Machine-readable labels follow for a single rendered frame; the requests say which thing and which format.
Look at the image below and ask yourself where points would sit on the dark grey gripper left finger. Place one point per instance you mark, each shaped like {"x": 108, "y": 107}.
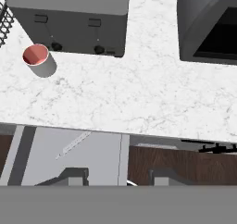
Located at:
{"x": 75, "y": 176}

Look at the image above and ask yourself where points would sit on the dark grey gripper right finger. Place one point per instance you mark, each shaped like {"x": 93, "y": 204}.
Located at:
{"x": 163, "y": 176}

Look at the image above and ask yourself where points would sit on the brown wooden cabinet front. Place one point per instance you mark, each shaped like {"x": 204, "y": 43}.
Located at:
{"x": 191, "y": 167}

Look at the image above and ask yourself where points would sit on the white cup with red inside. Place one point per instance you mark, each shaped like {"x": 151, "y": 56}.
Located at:
{"x": 41, "y": 62}

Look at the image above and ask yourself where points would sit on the grey four-slot toaster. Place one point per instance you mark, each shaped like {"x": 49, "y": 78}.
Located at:
{"x": 77, "y": 24}

